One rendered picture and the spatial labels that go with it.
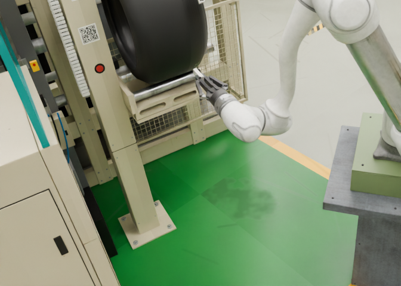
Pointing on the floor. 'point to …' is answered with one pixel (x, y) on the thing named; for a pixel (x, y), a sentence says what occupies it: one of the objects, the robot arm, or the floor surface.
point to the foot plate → (127, 225)
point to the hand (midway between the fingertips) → (198, 75)
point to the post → (109, 104)
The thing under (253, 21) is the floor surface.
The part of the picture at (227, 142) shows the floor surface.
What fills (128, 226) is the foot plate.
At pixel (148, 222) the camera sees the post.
